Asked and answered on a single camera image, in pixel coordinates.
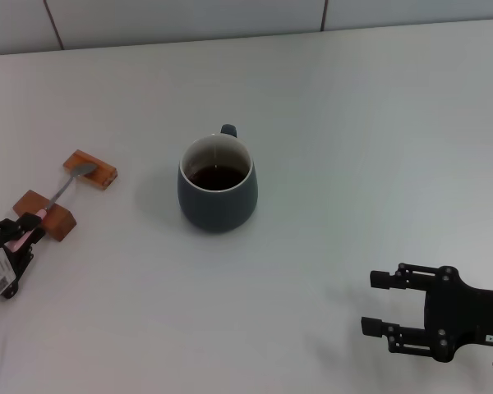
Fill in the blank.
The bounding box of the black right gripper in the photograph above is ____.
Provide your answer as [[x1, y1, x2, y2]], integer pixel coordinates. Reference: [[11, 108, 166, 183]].
[[360, 262, 493, 363]]

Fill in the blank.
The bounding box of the pink handled metal spoon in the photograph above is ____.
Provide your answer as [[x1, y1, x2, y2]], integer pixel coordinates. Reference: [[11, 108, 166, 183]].
[[7, 163, 97, 250]]

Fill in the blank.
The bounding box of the grey ceramic cup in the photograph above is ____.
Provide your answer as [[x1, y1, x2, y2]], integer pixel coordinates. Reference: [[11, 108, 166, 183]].
[[177, 123, 259, 234]]

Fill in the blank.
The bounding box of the dark brown wooden rest block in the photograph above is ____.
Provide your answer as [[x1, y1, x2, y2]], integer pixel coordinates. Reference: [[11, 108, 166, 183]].
[[12, 189, 77, 243]]

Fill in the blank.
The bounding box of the flat orange wooden rest block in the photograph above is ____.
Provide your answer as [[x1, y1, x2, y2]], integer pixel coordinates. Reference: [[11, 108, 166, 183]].
[[62, 149, 118, 191]]

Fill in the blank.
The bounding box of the dark coffee liquid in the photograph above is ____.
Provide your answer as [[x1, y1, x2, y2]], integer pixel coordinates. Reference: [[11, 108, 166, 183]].
[[187, 164, 247, 192]]

